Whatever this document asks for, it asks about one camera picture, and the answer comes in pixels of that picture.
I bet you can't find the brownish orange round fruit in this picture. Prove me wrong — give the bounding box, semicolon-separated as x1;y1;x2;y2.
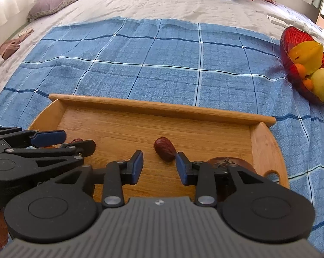
206;157;257;176

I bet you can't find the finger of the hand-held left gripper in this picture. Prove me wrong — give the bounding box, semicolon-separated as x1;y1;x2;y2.
5;140;96;168
0;127;67;155

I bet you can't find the yellow starfruit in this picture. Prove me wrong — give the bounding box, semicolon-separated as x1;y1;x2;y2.
289;41;324;75

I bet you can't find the wooden tray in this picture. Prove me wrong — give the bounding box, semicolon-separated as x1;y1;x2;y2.
28;94;289;203

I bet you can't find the white flat item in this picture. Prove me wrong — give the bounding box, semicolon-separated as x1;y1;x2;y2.
267;15;289;25

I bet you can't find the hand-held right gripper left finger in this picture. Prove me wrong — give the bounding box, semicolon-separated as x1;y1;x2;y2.
53;150;144;208

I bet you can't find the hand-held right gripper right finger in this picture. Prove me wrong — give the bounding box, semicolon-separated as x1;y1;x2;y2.
175;152;279;208

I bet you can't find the blue plaid cloth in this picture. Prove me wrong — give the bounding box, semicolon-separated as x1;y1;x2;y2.
0;17;324;253

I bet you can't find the red glass bowl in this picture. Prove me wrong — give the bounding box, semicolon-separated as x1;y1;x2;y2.
280;26;324;105

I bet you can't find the grey bed headboard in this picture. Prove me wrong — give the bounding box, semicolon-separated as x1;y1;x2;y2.
259;0;321;24

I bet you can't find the purple pillow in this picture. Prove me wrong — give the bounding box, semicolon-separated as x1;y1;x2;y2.
27;0;104;23

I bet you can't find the white sheer curtain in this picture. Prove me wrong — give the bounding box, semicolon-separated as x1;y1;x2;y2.
0;0;58;35

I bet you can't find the pink garment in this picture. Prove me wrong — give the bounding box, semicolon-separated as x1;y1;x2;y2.
0;28;34;60

